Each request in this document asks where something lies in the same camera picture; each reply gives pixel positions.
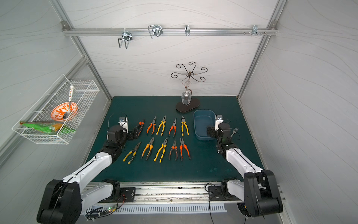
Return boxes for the yellow grey pliers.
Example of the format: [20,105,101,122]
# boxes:
[156,116,166,136]

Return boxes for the orange black diagonal cutters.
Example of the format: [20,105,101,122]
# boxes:
[137,119,145,136]

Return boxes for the clear wine glass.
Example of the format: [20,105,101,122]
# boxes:
[181,90,192,105]

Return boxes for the blue storage box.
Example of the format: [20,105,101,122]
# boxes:
[194,110,215,141]

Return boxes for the white wire basket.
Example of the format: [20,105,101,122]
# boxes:
[12,74,99,145]

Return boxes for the aluminium hanging rail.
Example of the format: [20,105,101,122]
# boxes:
[63,27,278,37]

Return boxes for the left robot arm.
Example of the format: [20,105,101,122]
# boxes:
[36,124,143,224]

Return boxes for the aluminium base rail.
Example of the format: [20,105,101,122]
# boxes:
[55,181,286,207]

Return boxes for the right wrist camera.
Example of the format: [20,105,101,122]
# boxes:
[215,114,224,131]

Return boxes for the black yellow striped pliers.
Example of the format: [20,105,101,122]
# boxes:
[123,141,141,165]

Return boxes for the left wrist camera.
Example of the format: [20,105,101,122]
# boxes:
[118,116,129,131]

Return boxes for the silver fork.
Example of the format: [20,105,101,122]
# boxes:
[230,127,238,138]

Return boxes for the orange long nose pliers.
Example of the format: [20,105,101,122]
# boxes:
[168,118,177,137]

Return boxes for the orange patterned plate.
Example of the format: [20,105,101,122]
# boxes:
[50,102,78,122]

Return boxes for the black metal glass stand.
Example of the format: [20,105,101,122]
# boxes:
[171,61,208,113]

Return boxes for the white handled utensil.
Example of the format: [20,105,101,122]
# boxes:
[63,85,74,119]

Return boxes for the yellow black combination pliers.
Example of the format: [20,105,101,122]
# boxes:
[181,116,189,136]

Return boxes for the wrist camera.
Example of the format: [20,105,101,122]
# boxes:
[215,114,224,131]
[118,116,129,131]

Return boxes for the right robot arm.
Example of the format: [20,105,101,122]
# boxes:
[207,123,283,217]

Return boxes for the orange striped black pliers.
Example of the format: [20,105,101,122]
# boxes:
[168,139,179,160]

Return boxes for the green plastic package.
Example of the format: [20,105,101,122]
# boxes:
[19,121,76,134]

